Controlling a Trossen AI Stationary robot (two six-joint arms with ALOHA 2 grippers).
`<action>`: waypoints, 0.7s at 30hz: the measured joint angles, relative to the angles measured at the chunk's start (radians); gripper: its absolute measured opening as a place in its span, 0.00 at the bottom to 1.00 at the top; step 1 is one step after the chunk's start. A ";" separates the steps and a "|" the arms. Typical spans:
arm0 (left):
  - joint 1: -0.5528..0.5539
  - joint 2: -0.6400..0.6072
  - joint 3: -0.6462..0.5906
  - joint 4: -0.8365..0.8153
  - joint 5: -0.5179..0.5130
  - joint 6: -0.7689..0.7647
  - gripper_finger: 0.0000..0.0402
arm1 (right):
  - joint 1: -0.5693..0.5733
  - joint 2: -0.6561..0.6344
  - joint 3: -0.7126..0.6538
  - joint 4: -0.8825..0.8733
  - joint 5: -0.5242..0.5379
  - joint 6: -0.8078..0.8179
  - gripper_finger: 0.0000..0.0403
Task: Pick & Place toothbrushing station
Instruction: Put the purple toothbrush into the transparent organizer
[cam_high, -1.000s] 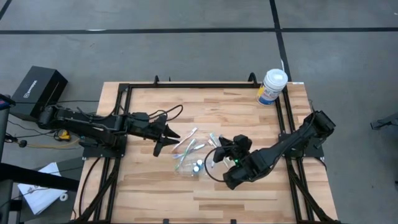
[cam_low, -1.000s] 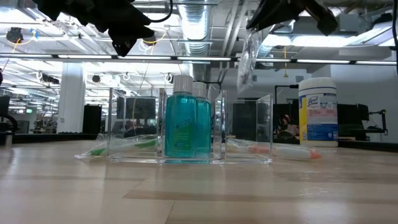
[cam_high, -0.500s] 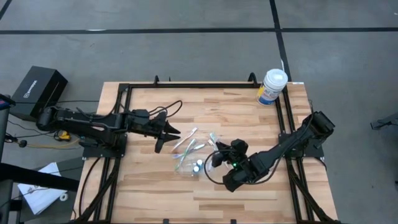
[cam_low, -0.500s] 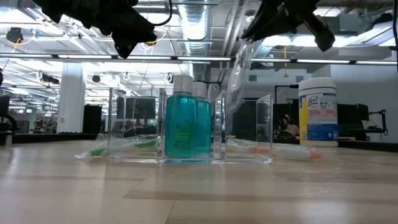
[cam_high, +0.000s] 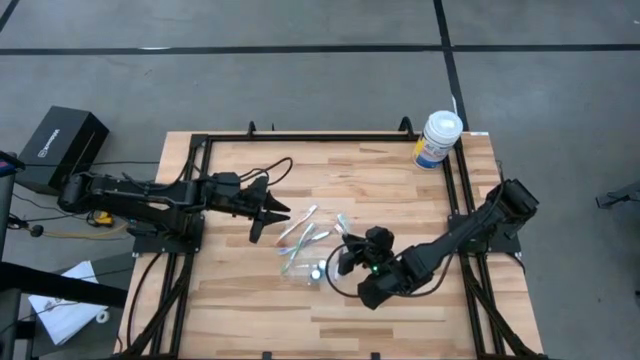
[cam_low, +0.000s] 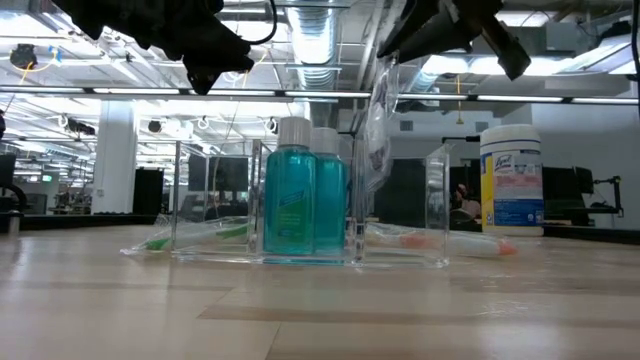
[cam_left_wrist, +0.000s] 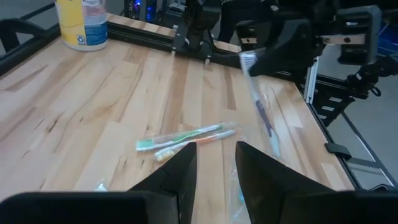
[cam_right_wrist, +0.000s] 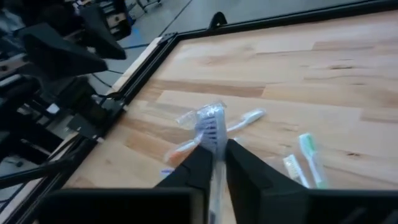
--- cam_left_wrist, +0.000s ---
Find orange toothbrush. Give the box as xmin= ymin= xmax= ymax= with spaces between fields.
xmin=154 ymin=129 xmax=237 ymax=162

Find white-lidded wipes canister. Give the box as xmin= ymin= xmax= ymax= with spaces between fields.
xmin=54 ymin=0 xmax=109 ymax=52

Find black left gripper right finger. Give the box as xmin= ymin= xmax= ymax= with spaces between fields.
xmin=234 ymin=141 xmax=345 ymax=224

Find purple toothbrush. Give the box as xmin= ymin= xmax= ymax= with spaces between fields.
xmin=238 ymin=51 xmax=283 ymax=159

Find green toothbrush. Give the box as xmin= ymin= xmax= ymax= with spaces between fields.
xmin=135 ymin=121 xmax=238 ymax=152

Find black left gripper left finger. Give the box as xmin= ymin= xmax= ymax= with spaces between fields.
xmin=127 ymin=141 xmax=198 ymax=224

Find teal toothbrush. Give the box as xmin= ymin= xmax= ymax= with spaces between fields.
xmin=229 ymin=167 xmax=251 ymax=224

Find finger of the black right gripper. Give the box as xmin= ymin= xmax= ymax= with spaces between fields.
xmin=248 ymin=19 xmax=296 ymax=78
xmin=295 ymin=19 xmax=322 ymax=68

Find black computer with blue lights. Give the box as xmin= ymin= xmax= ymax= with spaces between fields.
xmin=124 ymin=0 xmax=158 ymax=22

